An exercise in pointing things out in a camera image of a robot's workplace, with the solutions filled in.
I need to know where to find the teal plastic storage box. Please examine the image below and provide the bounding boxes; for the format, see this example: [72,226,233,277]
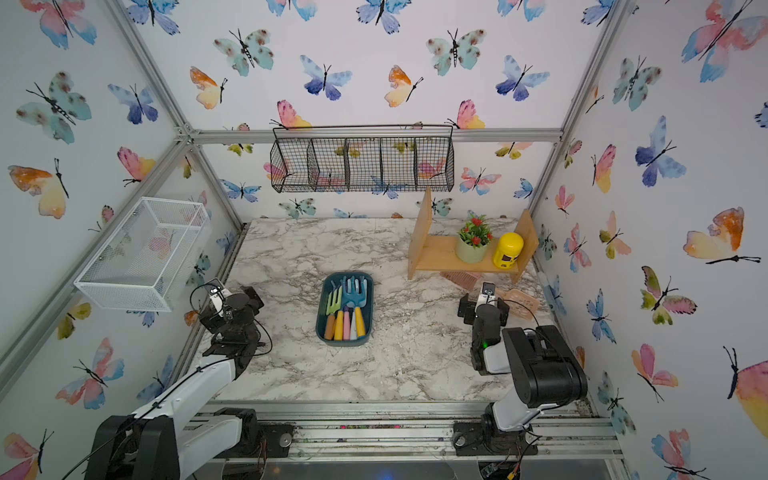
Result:
[316,271,374,347]

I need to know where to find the green fork wooden handle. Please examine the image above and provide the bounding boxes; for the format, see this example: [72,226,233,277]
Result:
[323,286,343,340]

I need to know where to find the purple rake pink handle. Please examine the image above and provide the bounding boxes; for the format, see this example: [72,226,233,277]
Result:
[342,307,350,341]

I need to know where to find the light blue rake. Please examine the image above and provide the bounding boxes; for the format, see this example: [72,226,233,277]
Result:
[349,312,359,341]

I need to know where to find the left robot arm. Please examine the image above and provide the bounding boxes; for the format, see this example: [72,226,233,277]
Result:
[84,287,267,479]

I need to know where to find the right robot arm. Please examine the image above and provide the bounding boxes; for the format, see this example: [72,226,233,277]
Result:
[457,293,588,434]

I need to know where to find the orange plastic spatula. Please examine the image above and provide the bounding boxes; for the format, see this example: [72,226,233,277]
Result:
[496,289,540,322]

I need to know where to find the pink brush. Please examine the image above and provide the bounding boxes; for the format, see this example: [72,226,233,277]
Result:
[440,271,482,292]

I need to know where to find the potted red flower plant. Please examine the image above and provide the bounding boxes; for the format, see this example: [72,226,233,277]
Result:
[456,214,494,264]

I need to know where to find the yellow jar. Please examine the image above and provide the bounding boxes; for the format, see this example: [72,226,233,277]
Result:
[492,232,524,270]

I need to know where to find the wooden shelf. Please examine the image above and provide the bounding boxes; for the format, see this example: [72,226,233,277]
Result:
[407,188,539,284]

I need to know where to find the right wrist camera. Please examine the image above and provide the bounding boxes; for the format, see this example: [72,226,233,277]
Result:
[475,282,497,309]

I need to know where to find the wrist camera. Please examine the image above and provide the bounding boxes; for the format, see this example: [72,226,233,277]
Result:
[208,285,232,317]
[475,282,497,309]

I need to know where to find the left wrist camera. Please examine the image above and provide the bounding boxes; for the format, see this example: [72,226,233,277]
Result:
[208,285,232,317]

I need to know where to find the white mesh wall basket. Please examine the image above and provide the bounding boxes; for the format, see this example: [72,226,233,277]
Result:
[74,197,211,312]

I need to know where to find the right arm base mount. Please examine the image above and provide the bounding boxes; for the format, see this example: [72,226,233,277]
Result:
[451,421,538,458]

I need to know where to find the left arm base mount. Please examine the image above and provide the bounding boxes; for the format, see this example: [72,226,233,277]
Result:
[221,423,295,460]

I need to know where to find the black wire wall basket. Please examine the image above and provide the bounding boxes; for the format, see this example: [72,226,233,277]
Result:
[265,124,455,198]

